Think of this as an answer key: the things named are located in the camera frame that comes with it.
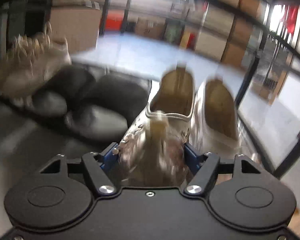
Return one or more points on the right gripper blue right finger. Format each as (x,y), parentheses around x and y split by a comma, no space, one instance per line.
(193,159)

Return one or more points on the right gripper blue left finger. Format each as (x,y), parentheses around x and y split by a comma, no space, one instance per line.
(109,159)

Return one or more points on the floral shoe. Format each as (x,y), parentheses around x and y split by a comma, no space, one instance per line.
(151,153)
(214,120)

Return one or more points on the black slipper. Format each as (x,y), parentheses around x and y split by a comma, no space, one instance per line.
(61,93)
(108,109)

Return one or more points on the black metal shoe rack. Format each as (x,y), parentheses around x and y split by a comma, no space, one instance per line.
(15,6)

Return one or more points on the beige sneaker right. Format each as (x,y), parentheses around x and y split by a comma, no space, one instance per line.
(30,63)

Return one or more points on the cardboard box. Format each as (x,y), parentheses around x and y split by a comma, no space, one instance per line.
(78,23)

